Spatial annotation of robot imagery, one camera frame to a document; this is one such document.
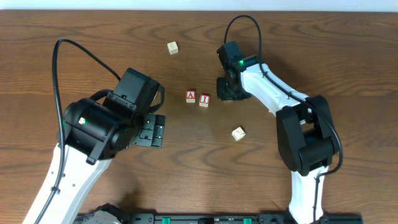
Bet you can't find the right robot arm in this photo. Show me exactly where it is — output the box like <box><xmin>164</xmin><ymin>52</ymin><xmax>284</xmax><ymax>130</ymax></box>
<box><xmin>217</xmin><ymin>55</ymin><xmax>342</xmax><ymax>223</ymax></box>

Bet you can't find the tilted wooden block red dot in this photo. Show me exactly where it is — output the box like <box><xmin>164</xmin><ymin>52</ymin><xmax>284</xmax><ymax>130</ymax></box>
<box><xmin>231</xmin><ymin>127</ymin><xmax>246</xmax><ymax>141</ymax></box>

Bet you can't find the black camera cable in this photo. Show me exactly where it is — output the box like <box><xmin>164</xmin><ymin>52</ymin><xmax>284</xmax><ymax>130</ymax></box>
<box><xmin>32</xmin><ymin>37</ymin><xmax>122</xmax><ymax>224</ymax></box>
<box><xmin>223</xmin><ymin>14</ymin><xmax>345</xmax><ymax>224</ymax></box>

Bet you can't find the black right camera cable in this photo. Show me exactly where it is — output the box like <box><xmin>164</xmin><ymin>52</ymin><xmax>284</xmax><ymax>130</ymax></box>
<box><xmin>223</xmin><ymin>14</ymin><xmax>345</xmax><ymax>224</ymax></box>

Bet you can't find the plain wooden block far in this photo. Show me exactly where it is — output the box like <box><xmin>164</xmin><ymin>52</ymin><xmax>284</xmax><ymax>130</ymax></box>
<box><xmin>167</xmin><ymin>42</ymin><xmax>178</xmax><ymax>55</ymax></box>

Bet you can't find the red letter I wooden block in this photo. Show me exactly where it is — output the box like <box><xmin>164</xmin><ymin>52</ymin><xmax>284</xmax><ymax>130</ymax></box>
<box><xmin>199</xmin><ymin>94</ymin><xmax>210</xmax><ymax>108</ymax></box>

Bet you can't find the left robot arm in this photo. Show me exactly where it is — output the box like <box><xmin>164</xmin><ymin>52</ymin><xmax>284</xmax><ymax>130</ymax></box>
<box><xmin>24</xmin><ymin>90</ymin><xmax>165</xmax><ymax>223</ymax></box>

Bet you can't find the black left camera cable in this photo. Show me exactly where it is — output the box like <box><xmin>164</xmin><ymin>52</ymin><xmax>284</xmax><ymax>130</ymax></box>
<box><xmin>32</xmin><ymin>37</ymin><xmax>122</xmax><ymax>224</ymax></box>

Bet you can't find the red letter A wooden block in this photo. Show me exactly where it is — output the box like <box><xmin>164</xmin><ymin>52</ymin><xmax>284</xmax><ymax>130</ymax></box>
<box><xmin>186</xmin><ymin>90</ymin><xmax>196</xmax><ymax>103</ymax></box>

